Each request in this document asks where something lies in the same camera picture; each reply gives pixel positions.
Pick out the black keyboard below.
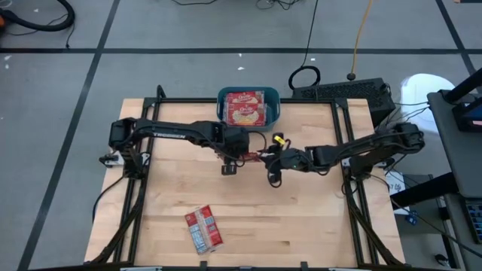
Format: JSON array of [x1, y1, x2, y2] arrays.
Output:
[[463, 198, 482, 245]]

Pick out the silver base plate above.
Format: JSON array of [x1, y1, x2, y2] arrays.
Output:
[[98, 152, 125, 169]]

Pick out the black cable tangle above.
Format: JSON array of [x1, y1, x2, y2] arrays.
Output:
[[255, 0, 304, 11]]

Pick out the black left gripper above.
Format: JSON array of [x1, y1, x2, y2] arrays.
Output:
[[216, 126, 251, 176]]

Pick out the black looped floor cable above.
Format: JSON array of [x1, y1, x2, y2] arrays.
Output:
[[287, 0, 322, 91]]

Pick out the black vacuum hose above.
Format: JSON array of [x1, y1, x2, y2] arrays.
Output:
[[0, 0, 76, 32]]

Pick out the black computer tower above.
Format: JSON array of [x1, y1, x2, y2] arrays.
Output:
[[291, 77, 397, 126]]

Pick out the grey cart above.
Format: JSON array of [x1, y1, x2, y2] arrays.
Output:
[[426, 89, 482, 199]]

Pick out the black aluminium table frame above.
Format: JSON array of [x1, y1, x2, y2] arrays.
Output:
[[90, 84, 407, 271]]

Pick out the yellow cable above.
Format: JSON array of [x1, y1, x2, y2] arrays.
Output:
[[349, 0, 374, 82]]

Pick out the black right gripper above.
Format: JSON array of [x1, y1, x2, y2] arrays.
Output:
[[259, 132, 313, 188]]

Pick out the black device on cart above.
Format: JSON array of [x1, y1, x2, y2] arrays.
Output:
[[443, 67, 482, 133]]

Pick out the white paper sheet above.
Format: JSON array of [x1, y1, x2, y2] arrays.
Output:
[[384, 169, 408, 197]]

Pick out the blue plastic basket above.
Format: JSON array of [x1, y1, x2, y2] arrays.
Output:
[[217, 86, 282, 133]]

